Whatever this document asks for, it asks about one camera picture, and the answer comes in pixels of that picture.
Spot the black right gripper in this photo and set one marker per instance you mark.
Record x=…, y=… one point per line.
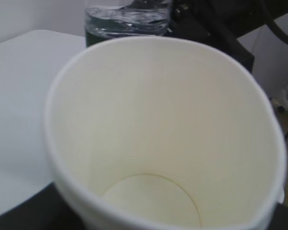
x=227, y=19

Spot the white paper cup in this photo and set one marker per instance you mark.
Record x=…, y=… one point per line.
x=159, y=133

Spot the clear water bottle green label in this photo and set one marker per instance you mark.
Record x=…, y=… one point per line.
x=108, y=19

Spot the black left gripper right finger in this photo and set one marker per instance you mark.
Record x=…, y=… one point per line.
x=280, y=218

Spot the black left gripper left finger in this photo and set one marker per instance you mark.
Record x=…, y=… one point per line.
x=44, y=211

